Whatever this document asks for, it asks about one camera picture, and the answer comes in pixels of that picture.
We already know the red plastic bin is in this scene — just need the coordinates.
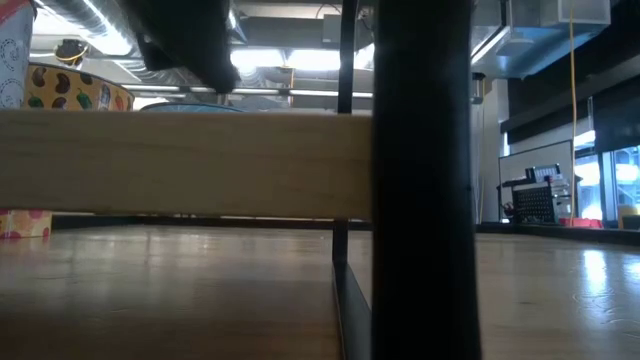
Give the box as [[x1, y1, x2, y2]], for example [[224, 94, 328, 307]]
[[558, 216, 604, 230]]

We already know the black equipment rack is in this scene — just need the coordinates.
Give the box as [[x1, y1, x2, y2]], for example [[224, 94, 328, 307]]
[[498, 163, 575, 226]]

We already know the ceiling light strip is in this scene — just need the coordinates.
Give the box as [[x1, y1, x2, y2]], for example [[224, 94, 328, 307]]
[[231, 87, 374, 100], [121, 83, 220, 97]]

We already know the silver ceiling air duct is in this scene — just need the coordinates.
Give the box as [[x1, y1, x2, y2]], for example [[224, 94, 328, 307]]
[[33, 0, 202, 87]]

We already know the large silver duct box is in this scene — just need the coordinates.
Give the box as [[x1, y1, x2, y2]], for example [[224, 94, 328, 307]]
[[471, 0, 612, 82]]

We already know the spicy black beans can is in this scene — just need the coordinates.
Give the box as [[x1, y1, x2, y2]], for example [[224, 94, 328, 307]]
[[23, 61, 136, 113]]

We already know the hanging yellow cable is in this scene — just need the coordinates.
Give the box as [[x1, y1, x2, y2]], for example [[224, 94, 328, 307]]
[[568, 8, 578, 222]]

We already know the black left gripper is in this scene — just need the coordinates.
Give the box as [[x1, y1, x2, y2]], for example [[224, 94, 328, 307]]
[[118, 0, 242, 95]]

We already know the white partition board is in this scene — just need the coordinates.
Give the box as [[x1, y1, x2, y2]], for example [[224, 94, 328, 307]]
[[497, 139, 576, 202]]

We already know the bright ceiling light panel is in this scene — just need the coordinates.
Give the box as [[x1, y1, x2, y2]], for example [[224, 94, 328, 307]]
[[228, 46, 377, 72]]

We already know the yellow black ceiling cable reel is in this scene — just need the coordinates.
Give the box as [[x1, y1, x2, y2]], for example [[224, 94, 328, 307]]
[[53, 38, 91, 67]]

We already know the yellow box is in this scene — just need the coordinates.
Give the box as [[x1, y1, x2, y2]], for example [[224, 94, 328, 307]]
[[616, 203, 640, 231]]

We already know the black aluminium table frame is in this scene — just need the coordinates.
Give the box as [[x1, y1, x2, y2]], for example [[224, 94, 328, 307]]
[[51, 214, 640, 247]]

